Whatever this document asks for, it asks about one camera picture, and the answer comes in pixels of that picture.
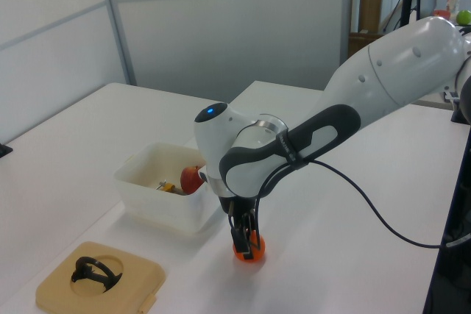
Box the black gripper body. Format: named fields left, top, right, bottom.
left=219, top=196, right=259, bottom=220

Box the orange toy fruit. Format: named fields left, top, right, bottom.
left=233, top=235, right=266, bottom=263

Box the red toy apple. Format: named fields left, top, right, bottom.
left=180, top=165, right=207, bottom=196

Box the white plastic container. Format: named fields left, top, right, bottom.
left=113, top=141, right=211, bottom=235

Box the beige container lid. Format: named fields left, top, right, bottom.
left=35, top=241, right=166, bottom=314

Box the yellow metal tool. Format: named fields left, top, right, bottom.
left=154, top=179, right=185, bottom=196

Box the wooden cabinet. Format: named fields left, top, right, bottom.
left=358, top=0, right=386, bottom=34

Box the black cable strap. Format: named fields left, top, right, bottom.
left=275, top=129, right=309, bottom=168

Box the black lid handle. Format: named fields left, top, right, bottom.
left=70, top=254, right=124, bottom=290

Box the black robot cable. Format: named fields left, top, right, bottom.
left=253, top=157, right=448, bottom=249

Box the black stand frame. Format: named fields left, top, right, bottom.
left=422, top=133, right=471, bottom=314

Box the grey partition post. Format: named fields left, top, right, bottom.
left=341, top=0, right=355, bottom=62
left=96, top=0, right=138, bottom=87

